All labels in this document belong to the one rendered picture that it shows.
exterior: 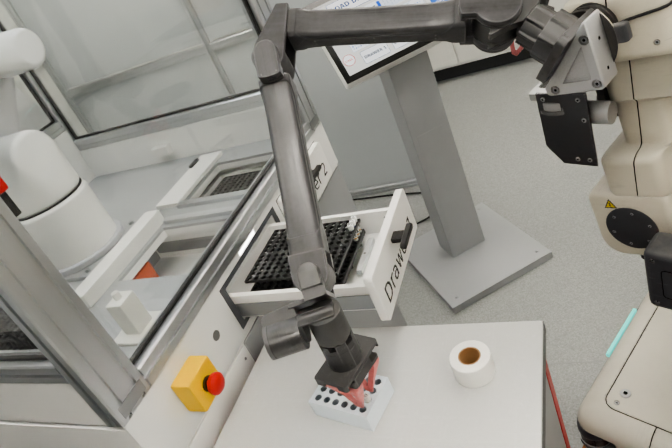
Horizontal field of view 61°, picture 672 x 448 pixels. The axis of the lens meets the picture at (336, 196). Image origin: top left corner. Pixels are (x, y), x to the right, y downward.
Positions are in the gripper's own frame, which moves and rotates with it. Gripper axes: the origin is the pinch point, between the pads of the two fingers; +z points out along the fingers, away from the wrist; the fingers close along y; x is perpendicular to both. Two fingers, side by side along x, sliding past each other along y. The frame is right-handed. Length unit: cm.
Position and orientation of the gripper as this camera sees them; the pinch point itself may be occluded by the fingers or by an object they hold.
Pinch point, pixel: (363, 395)
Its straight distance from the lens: 101.3
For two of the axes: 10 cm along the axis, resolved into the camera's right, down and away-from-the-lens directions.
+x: 7.9, 0.3, -6.2
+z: 3.4, 8.1, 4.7
